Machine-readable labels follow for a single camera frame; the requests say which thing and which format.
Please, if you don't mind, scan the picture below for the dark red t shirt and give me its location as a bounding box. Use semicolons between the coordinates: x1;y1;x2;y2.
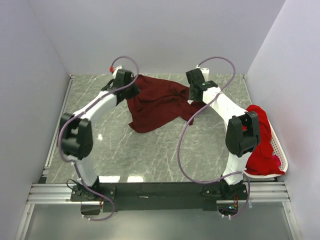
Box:
127;75;205;133

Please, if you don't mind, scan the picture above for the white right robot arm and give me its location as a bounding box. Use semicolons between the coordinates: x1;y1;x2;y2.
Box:
186;68;261;200

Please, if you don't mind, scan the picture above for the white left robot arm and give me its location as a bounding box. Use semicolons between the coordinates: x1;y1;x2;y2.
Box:
57;66;140;201

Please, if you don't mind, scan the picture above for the bright red t shirt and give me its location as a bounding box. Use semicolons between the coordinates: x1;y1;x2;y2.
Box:
244;104;286;176

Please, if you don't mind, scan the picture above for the white perforated laundry basket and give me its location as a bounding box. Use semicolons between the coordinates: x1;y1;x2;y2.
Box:
243;109;289;180

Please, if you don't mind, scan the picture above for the pink garment in basket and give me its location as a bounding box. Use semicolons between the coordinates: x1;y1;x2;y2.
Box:
272;155;282;167

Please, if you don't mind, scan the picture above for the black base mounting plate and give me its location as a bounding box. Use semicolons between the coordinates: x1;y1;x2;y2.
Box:
70;182;248;213

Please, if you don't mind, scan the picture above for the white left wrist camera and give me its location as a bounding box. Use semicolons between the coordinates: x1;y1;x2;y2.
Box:
109;65;123;76

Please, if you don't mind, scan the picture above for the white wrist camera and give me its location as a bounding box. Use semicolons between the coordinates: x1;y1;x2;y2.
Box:
109;65;123;76
196;65;210;79

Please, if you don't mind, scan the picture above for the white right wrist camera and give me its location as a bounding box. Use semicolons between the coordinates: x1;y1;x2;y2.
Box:
196;65;210;79

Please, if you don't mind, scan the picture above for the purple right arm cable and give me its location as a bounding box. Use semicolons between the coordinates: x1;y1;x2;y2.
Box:
178;56;251;221

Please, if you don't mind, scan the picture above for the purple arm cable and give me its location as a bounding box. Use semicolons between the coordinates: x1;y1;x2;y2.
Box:
57;56;140;221
178;56;251;221

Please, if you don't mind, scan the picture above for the aluminium frame rail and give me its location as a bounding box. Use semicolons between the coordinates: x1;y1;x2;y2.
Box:
15;181;303;240

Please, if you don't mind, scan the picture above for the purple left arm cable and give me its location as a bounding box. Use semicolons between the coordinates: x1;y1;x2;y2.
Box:
57;56;140;221

